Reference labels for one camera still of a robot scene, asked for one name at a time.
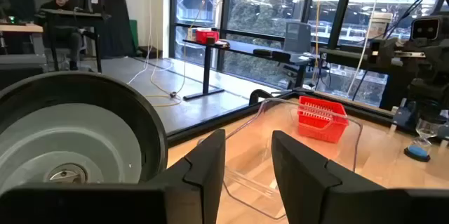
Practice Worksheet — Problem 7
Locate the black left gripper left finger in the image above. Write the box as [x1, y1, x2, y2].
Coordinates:
[0, 129, 226, 224]

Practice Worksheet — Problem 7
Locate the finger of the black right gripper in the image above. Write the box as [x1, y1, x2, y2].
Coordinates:
[368, 39, 389, 67]
[424, 39, 449, 77]

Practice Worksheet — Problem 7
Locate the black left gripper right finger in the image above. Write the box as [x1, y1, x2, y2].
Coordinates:
[272, 130, 449, 224]

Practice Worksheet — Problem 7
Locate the hourglass with black caps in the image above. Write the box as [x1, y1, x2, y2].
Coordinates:
[403, 106, 449, 164]

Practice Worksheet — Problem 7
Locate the red plastic basket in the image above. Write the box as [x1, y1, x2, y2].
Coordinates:
[297, 95, 350, 144]

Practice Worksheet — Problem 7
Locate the clear plastic bin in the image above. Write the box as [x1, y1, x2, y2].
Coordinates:
[198, 97, 364, 220]

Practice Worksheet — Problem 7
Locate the black standing desk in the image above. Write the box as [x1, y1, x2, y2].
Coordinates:
[182, 37, 316, 101]

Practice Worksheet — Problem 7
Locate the red box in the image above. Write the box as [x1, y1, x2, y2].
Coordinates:
[195, 29, 220, 45]

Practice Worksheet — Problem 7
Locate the person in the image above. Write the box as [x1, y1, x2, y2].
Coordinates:
[34, 0, 87, 71]

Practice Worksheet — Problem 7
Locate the black desk with monitor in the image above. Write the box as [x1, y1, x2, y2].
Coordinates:
[40, 0, 112, 74]

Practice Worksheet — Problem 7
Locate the white hanging cable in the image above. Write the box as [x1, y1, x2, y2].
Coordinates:
[345, 0, 387, 98]

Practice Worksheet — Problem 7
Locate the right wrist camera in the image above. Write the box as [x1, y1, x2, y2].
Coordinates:
[409, 15, 442, 41]

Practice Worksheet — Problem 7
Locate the yellow hanging cable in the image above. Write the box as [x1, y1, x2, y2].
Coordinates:
[314, 0, 323, 70]

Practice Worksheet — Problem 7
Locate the black frame clamp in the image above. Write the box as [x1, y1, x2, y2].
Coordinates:
[248, 88, 274, 106]

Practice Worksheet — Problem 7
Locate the black aluminium table frame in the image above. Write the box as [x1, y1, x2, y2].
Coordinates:
[165, 88, 399, 147]

